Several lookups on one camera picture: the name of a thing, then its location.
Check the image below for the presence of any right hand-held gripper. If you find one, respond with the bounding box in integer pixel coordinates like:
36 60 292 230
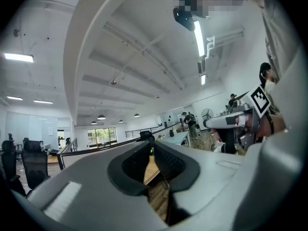
203 84 272 154

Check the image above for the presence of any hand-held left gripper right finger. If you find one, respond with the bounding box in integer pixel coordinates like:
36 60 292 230
154 141 244 231

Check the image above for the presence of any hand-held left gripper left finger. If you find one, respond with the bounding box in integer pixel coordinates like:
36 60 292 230
26 140 167 231

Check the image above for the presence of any person's right forearm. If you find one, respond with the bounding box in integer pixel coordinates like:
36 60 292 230
256 113 288 142

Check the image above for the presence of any person's right hand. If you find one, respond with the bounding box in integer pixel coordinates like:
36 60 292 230
235 115 248 128

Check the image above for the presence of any standing fan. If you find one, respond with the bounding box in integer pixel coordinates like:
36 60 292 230
201 108 214 120

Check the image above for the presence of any pale blue table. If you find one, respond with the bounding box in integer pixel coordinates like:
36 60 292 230
158 130 192 148

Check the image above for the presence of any large glass window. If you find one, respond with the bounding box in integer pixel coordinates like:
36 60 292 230
87 127 118 147

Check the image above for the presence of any black office chair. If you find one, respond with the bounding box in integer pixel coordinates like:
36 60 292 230
0 140 25 197
139 130 156 142
21 140 51 191

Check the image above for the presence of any frosted glass office partition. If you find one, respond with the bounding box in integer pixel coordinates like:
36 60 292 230
4 111 59 152

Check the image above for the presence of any white partition with black rail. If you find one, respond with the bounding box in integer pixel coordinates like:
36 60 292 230
56 123 186 171

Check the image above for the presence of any black head-mounted camera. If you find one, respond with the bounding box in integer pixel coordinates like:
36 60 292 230
172 0 196 32

